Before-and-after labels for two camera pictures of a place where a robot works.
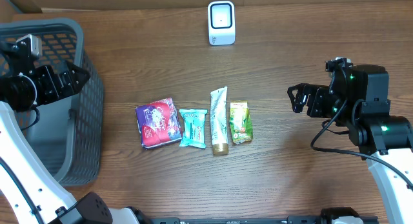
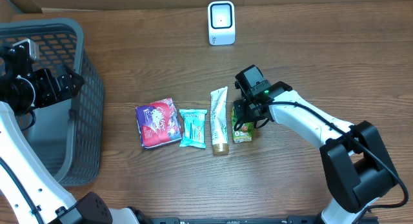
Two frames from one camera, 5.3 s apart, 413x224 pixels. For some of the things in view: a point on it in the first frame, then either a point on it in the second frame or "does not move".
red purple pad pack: [159, 123] does not move
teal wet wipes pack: [193, 133] does not move
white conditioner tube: [219, 105] does not move
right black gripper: [317, 93] -> [242, 108]
